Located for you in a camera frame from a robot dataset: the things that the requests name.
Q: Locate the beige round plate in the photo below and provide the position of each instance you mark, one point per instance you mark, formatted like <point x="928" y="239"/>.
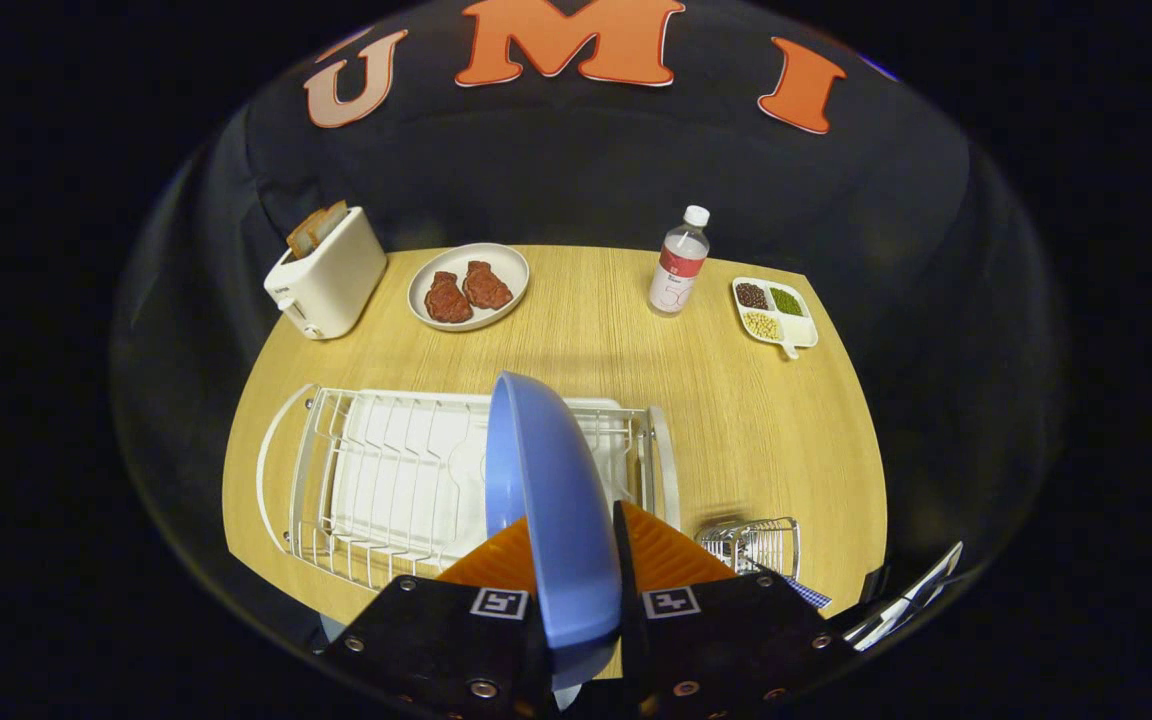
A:
<point x="496" y="262"/>

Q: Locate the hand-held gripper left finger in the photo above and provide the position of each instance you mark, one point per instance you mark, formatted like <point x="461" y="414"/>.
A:
<point x="436" y="640"/>

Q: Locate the white plastic drain tray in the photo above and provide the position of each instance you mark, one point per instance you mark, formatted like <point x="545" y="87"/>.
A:
<point x="416" y="480"/>

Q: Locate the black backdrop cloth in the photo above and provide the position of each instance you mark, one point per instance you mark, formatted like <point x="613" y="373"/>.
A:
<point x="556" y="170"/>

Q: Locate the white divided dish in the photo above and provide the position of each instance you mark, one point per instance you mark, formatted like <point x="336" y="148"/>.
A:
<point x="798" y="328"/>

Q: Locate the pile of yellow soybeans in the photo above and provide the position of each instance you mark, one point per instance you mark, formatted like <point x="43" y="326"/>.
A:
<point x="762" y="326"/>

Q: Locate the pile of dark red beans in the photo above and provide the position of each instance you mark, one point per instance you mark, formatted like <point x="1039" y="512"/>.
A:
<point x="752" y="296"/>

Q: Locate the blue plate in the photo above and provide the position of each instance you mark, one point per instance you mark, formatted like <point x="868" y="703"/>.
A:
<point x="556" y="520"/>

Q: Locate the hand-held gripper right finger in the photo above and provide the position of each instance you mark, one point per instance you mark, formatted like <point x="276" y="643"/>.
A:
<point x="626" y="560"/>

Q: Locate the clear water bottle red label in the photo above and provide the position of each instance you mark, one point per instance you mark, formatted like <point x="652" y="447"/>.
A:
<point x="678" y="270"/>

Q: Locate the red meat piece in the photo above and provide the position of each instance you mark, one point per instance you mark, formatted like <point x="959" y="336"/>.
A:
<point x="486" y="286"/>
<point x="447" y="298"/>

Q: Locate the pile of green beans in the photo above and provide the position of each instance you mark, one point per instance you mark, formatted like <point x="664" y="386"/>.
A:
<point x="787" y="301"/>

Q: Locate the brown toast slice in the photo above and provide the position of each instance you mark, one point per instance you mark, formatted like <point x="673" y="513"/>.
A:
<point x="302" y="238"/>
<point x="330" y="220"/>

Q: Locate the white toaster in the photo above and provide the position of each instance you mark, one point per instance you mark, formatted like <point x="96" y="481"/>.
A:
<point x="336" y="285"/>

